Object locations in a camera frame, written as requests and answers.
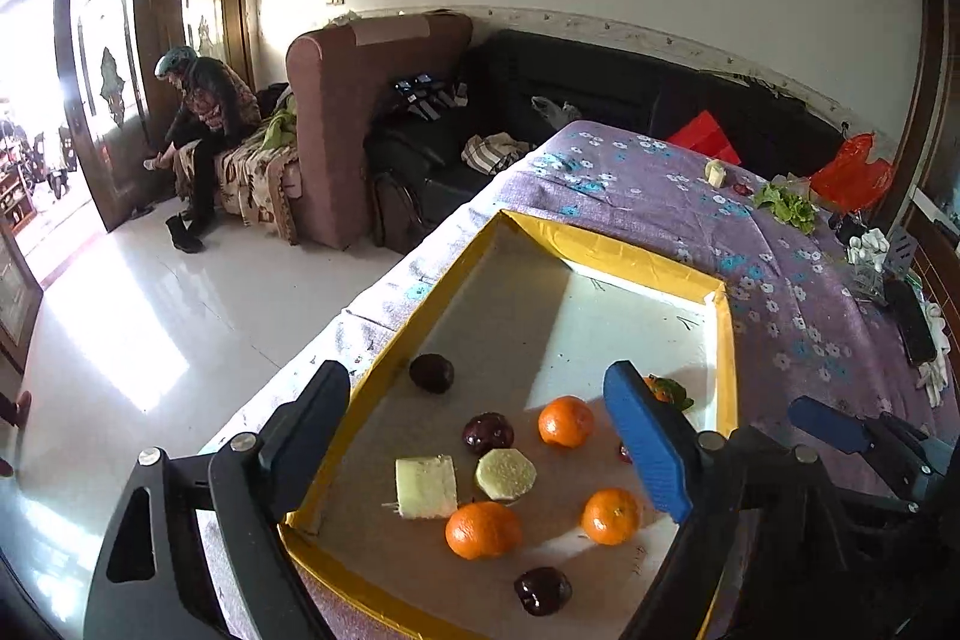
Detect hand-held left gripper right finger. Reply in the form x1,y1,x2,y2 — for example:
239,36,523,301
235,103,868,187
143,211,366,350
604,361,863,640

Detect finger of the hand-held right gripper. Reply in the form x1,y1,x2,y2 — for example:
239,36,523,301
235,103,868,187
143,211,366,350
874,411,960,483
787,395,938,498

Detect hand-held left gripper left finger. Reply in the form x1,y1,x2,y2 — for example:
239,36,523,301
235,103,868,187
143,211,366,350
82,359,352,640

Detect mandarin with green leaf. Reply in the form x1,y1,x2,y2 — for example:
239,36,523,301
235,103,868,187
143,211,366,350
643,374,695,412

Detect yellow-edged white foam box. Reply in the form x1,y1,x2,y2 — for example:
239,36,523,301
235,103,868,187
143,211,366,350
277,209,740,640

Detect rectangular peeled sugarcane piece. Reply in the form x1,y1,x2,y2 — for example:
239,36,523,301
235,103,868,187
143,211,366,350
395,455,458,521

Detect dark red plum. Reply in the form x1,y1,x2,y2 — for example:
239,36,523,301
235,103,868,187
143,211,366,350
409,353,455,394
461,413,515,457
514,566,572,616

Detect hexagonal peeled sugarcane piece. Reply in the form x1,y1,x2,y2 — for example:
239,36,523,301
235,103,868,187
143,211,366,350
475,449,538,502

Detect large orange mandarin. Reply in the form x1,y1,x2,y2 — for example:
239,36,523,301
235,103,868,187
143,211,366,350
445,501,523,561

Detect white work gloves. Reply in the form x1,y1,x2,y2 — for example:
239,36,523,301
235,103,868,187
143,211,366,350
916,301,953,407

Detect black smartphone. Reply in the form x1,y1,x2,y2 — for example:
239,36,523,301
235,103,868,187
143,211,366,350
885,278,938,367

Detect clear container with white pieces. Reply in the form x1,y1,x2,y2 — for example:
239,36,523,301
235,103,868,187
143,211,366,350
847,231,893,304

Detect grey perforated metal plate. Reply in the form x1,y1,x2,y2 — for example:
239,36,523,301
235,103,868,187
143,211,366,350
883,226,917,280

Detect small black box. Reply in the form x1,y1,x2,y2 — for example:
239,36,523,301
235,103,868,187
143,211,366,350
829,211,871,247

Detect wooden sideboard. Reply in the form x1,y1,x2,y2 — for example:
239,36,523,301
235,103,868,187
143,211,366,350
904,190,960,311

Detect green lettuce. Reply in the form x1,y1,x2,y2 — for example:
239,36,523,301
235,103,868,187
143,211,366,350
752,179,818,236

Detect dark brown bag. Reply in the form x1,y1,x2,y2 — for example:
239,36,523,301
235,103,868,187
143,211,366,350
373,171,425,255

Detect red plastic bag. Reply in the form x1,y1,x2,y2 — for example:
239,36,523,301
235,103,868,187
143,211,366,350
810,131,897,214

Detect patterned sofa blanket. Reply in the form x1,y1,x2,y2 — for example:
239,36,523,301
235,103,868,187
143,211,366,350
214,134,302,244

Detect red paper bag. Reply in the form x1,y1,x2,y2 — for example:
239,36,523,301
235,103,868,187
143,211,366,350
666,111,743,167

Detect green cloth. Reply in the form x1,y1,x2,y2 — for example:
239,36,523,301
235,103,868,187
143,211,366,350
259,92,297,154

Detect brown armchair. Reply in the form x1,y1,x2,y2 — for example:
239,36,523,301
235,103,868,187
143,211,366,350
285,12,475,251

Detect striped cloth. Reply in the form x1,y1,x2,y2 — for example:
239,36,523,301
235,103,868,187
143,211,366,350
460,132,537,174

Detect grey plastic bag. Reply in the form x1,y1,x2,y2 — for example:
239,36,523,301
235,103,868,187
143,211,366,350
531,95,582,129

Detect black electronic devices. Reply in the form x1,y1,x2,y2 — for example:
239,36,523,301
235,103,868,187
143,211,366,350
394,74,470,124

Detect black leather sofa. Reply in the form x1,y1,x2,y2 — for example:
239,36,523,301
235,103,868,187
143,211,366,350
365,29,848,251

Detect wooden door with glass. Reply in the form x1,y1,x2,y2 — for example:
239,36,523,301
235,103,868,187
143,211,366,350
56,0,252,234

